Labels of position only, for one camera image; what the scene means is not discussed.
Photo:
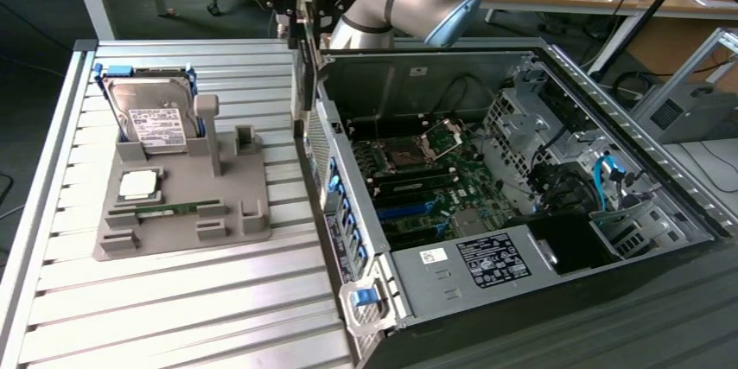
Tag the silver metal drive cage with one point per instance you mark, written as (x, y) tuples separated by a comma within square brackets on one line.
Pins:
[(515, 125)]

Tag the black RAM slot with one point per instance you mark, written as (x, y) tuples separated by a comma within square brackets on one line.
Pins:
[(413, 177), (415, 188), (369, 129)]

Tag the grey computer tower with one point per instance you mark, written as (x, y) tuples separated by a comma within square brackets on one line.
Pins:
[(698, 118)]

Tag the blue case latch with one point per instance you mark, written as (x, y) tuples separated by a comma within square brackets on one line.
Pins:
[(363, 297)]

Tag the hard disk in blue caddy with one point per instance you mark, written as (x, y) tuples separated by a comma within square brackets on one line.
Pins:
[(150, 105)]

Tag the silver CPU chip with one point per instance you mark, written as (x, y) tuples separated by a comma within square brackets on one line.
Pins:
[(138, 183)]

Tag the grey plastic parts rack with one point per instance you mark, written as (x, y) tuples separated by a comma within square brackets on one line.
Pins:
[(172, 230)]

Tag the metal socket cover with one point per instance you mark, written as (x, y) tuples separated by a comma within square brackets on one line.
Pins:
[(443, 138)]

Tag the aluminium profile frame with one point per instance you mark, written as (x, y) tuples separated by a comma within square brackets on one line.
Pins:
[(728, 36)]

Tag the CPU socket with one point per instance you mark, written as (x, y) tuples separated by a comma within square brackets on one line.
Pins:
[(403, 155)]

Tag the black Nvidia graphics card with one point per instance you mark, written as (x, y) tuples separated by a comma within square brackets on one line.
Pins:
[(311, 53)]

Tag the green RAM stick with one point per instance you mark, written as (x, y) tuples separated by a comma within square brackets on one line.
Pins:
[(167, 210)]

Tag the black stand pole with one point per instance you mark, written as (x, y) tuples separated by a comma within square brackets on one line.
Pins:
[(646, 19)]

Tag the grey power supply unit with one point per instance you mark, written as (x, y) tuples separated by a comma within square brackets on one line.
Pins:
[(443, 287)]

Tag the grey chipset heat sink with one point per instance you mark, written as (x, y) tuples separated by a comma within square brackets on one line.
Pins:
[(471, 223)]

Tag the silver disk bay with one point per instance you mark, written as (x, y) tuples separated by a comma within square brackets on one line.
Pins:
[(631, 235)]

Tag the green motherboard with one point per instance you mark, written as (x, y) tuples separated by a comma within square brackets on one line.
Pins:
[(478, 179)]

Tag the open grey PC case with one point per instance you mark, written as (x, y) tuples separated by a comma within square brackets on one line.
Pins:
[(319, 140)]

